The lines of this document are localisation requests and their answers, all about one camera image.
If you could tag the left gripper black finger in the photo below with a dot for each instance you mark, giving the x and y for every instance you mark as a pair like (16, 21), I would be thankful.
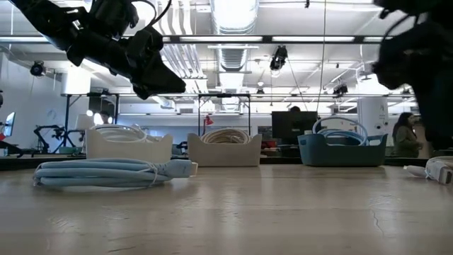
(155, 79)

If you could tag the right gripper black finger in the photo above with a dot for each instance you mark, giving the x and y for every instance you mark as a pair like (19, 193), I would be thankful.
(439, 117)

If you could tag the black background robot arm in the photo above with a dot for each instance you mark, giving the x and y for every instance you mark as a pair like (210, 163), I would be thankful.
(40, 136)

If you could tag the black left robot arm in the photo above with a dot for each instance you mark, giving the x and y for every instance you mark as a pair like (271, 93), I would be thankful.
(42, 21)

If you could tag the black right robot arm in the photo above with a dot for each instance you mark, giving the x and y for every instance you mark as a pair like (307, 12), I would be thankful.
(424, 5)

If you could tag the person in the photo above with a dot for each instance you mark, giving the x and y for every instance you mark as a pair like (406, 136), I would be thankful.
(295, 108)
(405, 141)
(104, 117)

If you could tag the white round column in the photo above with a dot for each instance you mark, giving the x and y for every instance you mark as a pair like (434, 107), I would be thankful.
(371, 113)

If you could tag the small red object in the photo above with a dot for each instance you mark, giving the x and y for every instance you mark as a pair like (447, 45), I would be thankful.
(209, 121)

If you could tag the white lampshade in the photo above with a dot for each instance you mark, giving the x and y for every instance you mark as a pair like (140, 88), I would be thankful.
(84, 122)

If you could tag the white plastic bin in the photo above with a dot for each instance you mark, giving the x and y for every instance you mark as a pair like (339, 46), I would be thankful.
(120, 150)

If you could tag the black ceiling spotlight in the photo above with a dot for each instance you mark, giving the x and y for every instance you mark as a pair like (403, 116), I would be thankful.
(37, 69)
(340, 89)

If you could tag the beige plastic bin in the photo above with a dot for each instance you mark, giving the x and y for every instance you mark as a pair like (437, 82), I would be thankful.
(224, 154)

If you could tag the dark teal plastic bin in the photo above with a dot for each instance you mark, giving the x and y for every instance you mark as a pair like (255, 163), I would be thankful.
(339, 154)

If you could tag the black overhead beam with lights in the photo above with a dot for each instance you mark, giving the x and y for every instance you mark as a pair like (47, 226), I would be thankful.
(267, 39)

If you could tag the tilted background monitor screen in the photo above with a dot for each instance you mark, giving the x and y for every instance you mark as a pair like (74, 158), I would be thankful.
(10, 124)

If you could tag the black monitor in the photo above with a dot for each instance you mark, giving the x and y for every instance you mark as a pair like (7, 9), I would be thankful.
(292, 127)

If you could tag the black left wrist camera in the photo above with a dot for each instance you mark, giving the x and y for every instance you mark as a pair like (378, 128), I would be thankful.
(113, 16)

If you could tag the black background station frame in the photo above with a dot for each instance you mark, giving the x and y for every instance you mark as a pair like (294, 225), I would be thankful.
(67, 120)
(199, 113)

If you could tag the silver ceiling air duct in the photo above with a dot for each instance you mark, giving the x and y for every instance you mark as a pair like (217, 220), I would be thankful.
(233, 14)

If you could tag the black hanging camera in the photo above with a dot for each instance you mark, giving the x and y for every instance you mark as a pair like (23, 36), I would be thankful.
(279, 56)

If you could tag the black metal table frame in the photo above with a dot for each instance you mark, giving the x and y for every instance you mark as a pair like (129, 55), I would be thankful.
(279, 161)

